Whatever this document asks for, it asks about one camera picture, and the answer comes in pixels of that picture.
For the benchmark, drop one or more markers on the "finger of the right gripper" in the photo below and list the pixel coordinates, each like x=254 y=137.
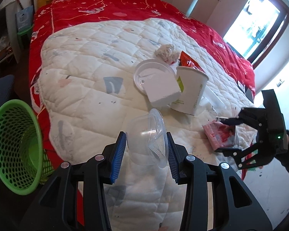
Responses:
x=228 y=121
x=231 y=152

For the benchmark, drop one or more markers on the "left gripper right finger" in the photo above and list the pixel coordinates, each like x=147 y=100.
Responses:
x=234 y=205

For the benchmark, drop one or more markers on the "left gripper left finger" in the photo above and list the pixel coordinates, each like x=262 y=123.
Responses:
x=73 y=197

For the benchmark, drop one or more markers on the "pink snack packet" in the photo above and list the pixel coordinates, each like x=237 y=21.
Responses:
x=220 y=135

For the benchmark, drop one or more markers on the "white paper cup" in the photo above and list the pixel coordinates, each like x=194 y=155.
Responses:
x=192 y=83

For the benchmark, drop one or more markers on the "white foam block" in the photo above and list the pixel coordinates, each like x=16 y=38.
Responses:
x=161 y=89

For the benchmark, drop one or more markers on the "red snack wrapper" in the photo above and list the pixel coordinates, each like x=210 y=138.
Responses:
x=186 y=61

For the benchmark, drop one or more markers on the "clear plastic bowl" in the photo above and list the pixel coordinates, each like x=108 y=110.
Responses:
x=147 y=141

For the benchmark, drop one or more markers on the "clear round plastic lid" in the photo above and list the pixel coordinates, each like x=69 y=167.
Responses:
x=146 y=69

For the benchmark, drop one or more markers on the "green plastic trash basket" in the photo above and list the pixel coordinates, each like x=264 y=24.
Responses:
x=23 y=162

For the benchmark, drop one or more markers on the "crumpled foil ball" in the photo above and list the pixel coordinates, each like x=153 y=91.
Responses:
x=167 y=53

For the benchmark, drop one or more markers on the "white quilted blanket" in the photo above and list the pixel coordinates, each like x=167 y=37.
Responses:
x=87 y=86

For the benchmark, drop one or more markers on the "red patterned bedspread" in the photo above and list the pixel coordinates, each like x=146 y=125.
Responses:
x=62 y=14

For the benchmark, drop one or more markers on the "blue paper bag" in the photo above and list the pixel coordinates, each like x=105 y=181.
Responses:
x=24 y=18

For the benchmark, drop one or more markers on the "window with dark frame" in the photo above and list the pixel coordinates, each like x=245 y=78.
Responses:
x=258 y=27

